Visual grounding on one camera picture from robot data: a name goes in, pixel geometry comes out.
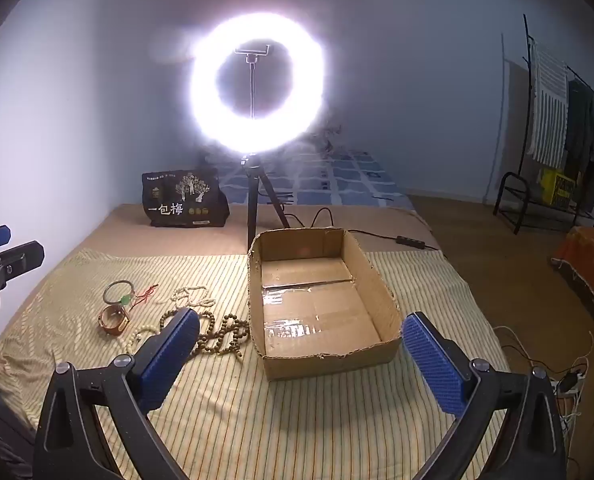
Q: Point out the yellow plastic crate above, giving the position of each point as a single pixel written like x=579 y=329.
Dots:
x=557 y=187

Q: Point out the white striped towel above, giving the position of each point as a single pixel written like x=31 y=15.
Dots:
x=547 y=110

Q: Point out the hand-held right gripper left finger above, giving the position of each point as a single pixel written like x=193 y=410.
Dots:
x=169 y=355

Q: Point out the black phone holder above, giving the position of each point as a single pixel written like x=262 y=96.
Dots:
x=254 y=51

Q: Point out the black clothes rack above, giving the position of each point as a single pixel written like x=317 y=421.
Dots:
x=507 y=185

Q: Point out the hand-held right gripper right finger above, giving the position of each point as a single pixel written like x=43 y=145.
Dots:
x=432 y=365

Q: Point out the power strip with chargers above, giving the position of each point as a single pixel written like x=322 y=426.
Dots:
x=569 y=380

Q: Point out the green bangle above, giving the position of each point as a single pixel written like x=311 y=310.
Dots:
x=104 y=292

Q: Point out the cardboard box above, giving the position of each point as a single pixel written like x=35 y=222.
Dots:
x=317 y=310

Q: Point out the orange cloth covered box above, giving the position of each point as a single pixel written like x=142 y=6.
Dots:
x=587 y=255

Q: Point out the black printed snack bag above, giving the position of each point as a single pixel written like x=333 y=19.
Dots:
x=184 y=200

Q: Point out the dark hanging clothes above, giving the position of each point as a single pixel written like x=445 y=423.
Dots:
x=584 y=125

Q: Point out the yellow striped cloth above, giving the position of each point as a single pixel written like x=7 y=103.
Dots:
x=227 y=410

